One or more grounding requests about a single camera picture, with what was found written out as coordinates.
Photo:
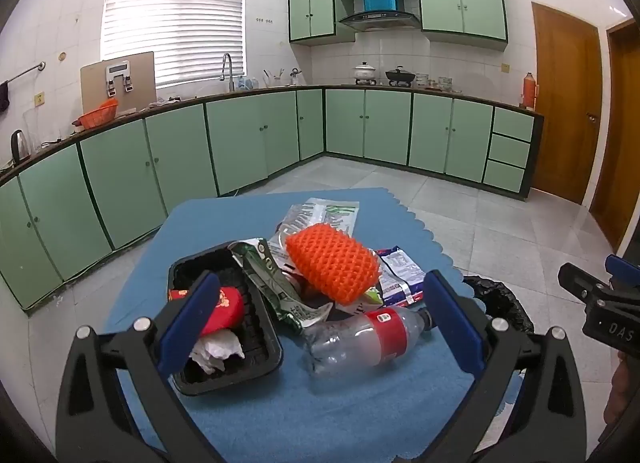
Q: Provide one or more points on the blue white snack packet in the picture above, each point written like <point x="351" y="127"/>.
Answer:
<point x="400" y="273"/>

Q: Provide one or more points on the black wok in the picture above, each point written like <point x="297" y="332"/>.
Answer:
<point x="400" y="75"/>

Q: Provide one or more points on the chrome towel rail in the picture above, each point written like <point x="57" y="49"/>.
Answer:
<point x="22" y="73"/>

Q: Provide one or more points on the green white plastic bag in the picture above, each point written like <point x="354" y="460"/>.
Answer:
<point x="325" y="213"/>

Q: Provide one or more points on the steel electric kettle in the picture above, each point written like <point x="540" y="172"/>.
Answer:
<point x="20" y="145"/>

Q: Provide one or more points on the white cooking pot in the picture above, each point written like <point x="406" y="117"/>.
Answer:
<point x="364" y="73"/>

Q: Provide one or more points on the orange thermos flask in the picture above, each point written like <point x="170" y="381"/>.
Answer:
<point x="529" y="90"/>

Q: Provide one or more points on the stack of bowls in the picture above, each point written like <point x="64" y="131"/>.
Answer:
<point x="432" y="82"/>

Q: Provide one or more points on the white tissue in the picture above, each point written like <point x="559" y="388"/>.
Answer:
<point x="215" y="348"/>

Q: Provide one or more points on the black lined trash bin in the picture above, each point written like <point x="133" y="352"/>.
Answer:
<point x="505" y="300"/>

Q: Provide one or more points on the black plastic food tray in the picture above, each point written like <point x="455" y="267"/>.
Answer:
<point x="260" y="338"/>

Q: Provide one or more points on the utensil drying rack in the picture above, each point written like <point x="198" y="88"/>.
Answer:
<point x="274" y="79"/>

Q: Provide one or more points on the chrome kitchen faucet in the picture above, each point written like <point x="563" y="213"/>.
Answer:
<point x="229" y="68"/>

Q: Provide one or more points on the red gold-printed packet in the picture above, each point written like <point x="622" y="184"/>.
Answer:
<point x="225" y="310"/>

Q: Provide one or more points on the dark hanging cloth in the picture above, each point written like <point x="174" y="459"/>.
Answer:
<point x="4" y="98"/>

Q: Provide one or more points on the green cabinet drawer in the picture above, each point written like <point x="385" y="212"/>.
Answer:
<point x="509" y="151"/>
<point x="512" y="124"/>
<point x="504" y="177"/>

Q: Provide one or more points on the green base cabinets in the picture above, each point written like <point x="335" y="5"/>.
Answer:
<point x="240" y="138"/>

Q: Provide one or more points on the person's right hand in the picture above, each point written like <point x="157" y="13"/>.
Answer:
<point x="617" y="388"/>

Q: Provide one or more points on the green white wrapper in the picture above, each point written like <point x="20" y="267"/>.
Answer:
<point x="272" y="288"/>

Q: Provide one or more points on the clear bottle with red label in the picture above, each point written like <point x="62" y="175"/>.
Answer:
<point x="350" y="338"/>

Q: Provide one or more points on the yellow wall socket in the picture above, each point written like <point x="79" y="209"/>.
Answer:
<point x="39" y="98"/>

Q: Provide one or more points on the white window blind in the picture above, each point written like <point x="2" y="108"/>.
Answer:
<point x="175" y="18"/>

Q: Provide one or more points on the white clip device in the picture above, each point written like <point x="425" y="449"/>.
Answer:
<point x="119" y="75"/>

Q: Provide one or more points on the wooden cutting board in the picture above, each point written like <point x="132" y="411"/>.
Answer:
<point x="95" y="83"/>

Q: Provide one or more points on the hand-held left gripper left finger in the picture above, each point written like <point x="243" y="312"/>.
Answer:
<point x="192" y="323"/>

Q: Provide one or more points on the pale snack packet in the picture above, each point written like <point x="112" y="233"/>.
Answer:
<point x="369" y="297"/>

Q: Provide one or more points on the orange foam fruit net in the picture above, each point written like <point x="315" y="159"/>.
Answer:
<point x="325" y="263"/>

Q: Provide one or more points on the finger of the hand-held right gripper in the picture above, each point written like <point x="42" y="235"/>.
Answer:
<point x="622" y="270"/>
<point x="580" y="283"/>

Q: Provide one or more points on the orange plastic basket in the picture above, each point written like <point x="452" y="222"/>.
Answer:
<point x="97" y="117"/>

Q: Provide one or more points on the black range hood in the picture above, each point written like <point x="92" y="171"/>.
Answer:
<point x="380" y="19"/>

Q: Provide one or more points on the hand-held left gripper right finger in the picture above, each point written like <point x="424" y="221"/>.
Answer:
<point x="452" y="323"/>

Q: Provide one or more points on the wooden door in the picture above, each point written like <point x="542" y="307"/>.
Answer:
<point x="565" y="103"/>
<point x="620" y="143"/>

